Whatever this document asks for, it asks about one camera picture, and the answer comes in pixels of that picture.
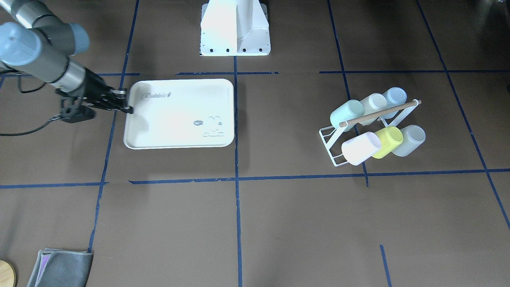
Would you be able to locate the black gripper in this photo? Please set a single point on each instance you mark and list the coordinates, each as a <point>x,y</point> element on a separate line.
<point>92,86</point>

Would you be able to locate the mint green cup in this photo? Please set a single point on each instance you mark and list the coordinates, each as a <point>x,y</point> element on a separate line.
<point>350,110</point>

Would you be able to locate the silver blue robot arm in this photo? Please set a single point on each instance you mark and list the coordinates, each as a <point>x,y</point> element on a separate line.
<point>38,43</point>

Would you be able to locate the cream rabbit tray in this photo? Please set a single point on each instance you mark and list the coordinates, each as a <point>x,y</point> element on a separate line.
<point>180,113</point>

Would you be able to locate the pink cup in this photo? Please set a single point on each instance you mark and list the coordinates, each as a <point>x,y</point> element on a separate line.
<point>359,149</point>

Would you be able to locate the cream white cup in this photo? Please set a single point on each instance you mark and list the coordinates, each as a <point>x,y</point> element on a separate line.
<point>374,103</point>

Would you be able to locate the yellow cup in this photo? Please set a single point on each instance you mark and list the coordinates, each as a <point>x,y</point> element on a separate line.
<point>390,137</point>

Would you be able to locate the light blue cup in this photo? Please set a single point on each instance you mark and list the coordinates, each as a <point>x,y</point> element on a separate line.
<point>395,96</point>

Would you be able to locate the grey cup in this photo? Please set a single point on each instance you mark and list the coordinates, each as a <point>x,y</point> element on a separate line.
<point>413,137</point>

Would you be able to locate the grey folded cloth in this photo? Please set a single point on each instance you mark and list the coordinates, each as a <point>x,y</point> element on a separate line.
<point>61,268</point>

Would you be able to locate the wooden mug tree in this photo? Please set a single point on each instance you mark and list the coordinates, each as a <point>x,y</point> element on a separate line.
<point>8,277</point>

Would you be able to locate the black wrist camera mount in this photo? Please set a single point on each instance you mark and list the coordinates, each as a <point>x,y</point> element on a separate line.
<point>72,110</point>

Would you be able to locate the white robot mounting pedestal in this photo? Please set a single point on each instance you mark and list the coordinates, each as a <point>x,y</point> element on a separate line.
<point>234,28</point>

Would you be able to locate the white wire cup rack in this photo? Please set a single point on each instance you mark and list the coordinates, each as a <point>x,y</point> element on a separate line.
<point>332,138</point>

